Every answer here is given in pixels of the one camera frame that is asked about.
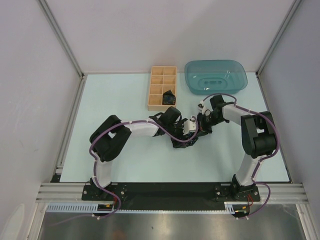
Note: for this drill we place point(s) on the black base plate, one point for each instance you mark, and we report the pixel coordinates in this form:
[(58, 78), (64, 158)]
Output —
[(171, 196)]

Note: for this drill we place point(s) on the aluminium front rail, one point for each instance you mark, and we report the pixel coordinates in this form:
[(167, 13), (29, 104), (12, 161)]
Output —
[(281, 193)]

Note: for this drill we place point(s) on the blue yellow patterned tie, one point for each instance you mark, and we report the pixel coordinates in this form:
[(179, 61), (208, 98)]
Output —
[(190, 143)]

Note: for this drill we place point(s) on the wooden compartment organizer box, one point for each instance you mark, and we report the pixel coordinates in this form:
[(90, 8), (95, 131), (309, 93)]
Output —
[(162, 80)]

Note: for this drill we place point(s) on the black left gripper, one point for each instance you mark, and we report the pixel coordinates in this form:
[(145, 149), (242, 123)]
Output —
[(176, 143)]

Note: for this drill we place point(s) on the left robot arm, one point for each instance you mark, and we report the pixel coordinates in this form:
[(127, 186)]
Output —
[(109, 139)]

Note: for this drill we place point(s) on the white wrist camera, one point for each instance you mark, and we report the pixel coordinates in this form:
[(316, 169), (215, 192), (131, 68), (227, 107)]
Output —
[(190, 126), (202, 108)]

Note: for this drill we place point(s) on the aluminium frame post right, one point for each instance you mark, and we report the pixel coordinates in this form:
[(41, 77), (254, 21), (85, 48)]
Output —
[(279, 34)]

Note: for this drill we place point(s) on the rolled dark green tie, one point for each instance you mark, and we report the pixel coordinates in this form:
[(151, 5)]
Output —
[(168, 98)]

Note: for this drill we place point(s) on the aluminium frame rail left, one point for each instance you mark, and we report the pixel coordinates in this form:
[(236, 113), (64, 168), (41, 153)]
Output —
[(55, 27)]

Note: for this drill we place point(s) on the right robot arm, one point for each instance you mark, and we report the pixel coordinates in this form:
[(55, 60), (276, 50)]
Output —
[(259, 138)]

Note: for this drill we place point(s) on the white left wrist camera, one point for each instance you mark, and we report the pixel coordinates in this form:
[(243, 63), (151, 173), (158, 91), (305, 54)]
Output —
[(190, 126)]

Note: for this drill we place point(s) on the teal plastic basin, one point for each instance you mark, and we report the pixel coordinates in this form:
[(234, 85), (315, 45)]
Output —
[(205, 77)]

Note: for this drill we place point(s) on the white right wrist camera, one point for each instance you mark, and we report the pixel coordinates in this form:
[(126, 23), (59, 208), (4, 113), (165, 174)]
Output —
[(202, 108)]

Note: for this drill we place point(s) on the light blue cable duct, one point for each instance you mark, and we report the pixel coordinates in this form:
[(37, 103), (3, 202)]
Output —
[(79, 208)]

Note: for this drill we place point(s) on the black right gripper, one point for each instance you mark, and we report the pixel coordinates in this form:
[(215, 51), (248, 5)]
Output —
[(203, 130)]

